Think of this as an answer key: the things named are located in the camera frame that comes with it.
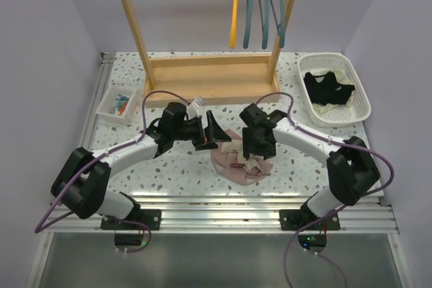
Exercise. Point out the teal hanger middle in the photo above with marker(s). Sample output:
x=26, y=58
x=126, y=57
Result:
x=264, y=12

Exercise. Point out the small white tray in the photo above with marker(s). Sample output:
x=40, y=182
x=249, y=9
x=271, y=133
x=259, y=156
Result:
x=118, y=104

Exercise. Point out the pink beige underwear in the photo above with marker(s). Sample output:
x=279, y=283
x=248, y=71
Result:
x=229, y=162

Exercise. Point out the white plastic basket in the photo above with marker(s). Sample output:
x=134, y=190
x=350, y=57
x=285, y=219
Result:
x=339, y=116

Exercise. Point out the wooden clothes rack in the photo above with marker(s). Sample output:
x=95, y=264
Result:
x=219, y=79

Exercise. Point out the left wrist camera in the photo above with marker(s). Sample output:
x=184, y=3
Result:
x=195, y=106

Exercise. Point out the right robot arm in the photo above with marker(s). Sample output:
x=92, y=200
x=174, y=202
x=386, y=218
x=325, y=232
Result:
x=351, y=170

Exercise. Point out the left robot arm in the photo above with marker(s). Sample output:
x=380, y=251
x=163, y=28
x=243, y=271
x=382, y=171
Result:
x=82, y=182

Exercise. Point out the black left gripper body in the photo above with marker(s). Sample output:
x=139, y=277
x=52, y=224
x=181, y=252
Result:
x=193, y=131

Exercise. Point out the aluminium rail frame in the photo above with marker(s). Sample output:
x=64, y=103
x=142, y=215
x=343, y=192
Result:
x=194, y=199

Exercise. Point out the purple clothespin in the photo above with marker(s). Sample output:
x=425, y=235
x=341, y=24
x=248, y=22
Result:
x=237, y=165

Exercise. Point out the teal hanger right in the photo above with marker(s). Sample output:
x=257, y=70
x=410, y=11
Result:
x=280, y=21

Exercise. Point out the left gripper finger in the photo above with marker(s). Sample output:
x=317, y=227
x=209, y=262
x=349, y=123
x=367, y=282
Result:
x=213, y=131
x=206, y=146

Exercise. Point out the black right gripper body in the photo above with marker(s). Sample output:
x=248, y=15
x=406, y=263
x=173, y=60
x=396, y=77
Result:
x=252, y=144

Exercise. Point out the black underwear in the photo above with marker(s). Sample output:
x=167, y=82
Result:
x=325, y=89

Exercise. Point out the yellow plastic hanger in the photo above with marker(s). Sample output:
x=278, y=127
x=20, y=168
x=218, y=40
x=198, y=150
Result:
x=233, y=28

